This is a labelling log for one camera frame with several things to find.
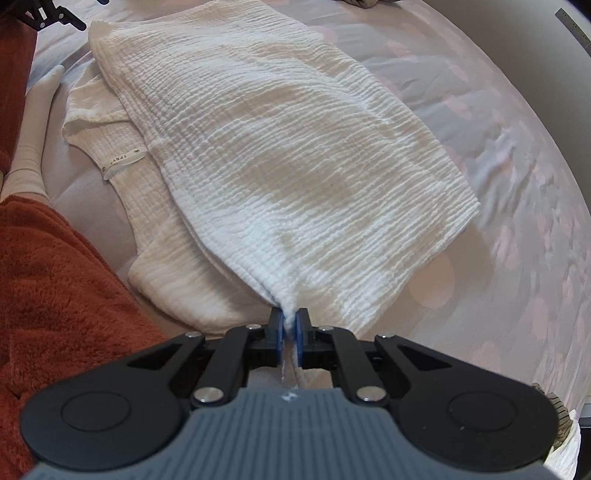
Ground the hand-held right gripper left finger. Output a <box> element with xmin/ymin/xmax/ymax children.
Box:
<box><xmin>127</xmin><ymin>307</ymin><xmax>284</xmax><ymax>408</ymax></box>

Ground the white crinkled shirt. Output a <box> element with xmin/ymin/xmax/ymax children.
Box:
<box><xmin>62</xmin><ymin>0</ymin><xmax>481</xmax><ymax>388</ymax></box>

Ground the grey metal strip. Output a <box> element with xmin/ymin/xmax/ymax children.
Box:
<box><xmin>555</xmin><ymin>7</ymin><xmax>581</xmax><ymax>46</ymax></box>

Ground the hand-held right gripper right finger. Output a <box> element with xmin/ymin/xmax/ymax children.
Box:
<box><xmin>295</xmin><ymin>308</ymin><xmax>453</xmax><ymax>406</ymax></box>

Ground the rust orange fleece blanket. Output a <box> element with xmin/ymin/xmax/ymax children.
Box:
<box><xmin>0</xmin><ymin>194</ymin><xmax>188</xmax><ymax>480</ymax></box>

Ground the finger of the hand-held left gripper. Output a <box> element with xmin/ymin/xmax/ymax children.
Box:
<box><xmin>13</xmin><ymin>0</ymin><xmax>88</xmax><ymax>32</ymax></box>

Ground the striped cloth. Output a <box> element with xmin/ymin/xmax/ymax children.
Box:
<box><xmin>531</xmin><ymin>382</ymin><xmax>583</xmax><ymax>464</ymax></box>

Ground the white ribbed sock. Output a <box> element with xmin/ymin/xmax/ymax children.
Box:
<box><xmin>0</xmin><ymin>65</ymin><xmax>65</xmax><ymax>206</ymax></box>

